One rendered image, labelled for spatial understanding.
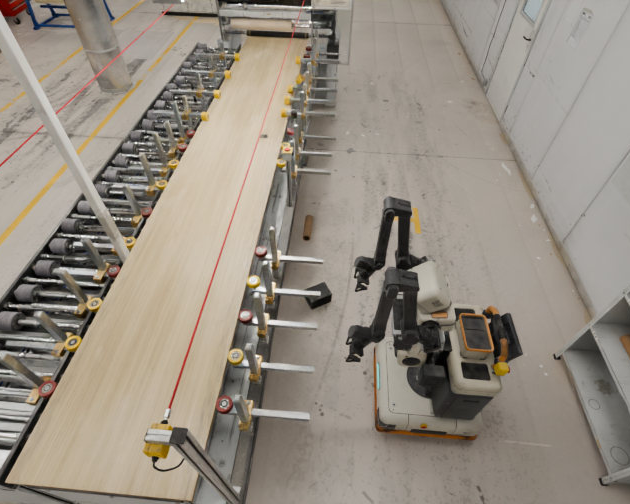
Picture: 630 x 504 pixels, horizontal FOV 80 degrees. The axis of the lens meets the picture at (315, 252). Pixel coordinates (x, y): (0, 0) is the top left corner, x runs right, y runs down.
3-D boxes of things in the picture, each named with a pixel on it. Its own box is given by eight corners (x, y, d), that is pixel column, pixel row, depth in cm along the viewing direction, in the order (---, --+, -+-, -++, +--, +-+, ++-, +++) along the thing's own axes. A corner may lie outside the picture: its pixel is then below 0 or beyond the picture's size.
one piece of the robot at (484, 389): (454, 351, 281) (496, 285, 219) (468, 428, 245) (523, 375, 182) (409, 348, 282) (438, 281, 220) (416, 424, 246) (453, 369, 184)
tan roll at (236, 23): (331, 31, 498) (332, 20, 488) (331, 34, 490) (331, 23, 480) (225, 26, 504) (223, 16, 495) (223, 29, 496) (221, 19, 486)
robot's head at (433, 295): (446, 272, 188) (431, 256, 180) (453, 307, 174) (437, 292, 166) (421, 282, 195) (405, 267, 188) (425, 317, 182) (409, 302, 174)
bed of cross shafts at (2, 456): (248, 104, 564) (241, 43, 502) (83, 511, 226) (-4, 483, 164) (209, 102, 567) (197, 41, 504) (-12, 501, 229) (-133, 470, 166)
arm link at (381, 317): (402, 289, 140) (399, 266, 148) (386, 287, 141) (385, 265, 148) (383, 345, 172) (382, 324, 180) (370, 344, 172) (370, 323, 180)
